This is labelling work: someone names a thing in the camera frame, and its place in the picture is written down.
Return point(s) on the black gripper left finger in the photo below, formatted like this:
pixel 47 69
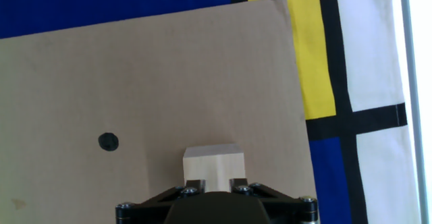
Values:
pixel 135 214

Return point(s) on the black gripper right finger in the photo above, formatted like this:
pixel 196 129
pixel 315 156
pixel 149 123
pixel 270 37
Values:
pixel 297 212

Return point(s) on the light wooden cube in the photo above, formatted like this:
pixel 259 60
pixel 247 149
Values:
pixel 214 166

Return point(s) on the colour block patterned cloth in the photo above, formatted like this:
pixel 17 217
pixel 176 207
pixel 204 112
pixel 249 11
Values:
pixel 371 48

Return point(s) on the brown cardboard sheet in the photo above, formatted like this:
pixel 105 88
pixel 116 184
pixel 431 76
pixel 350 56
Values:
pixel 135 82

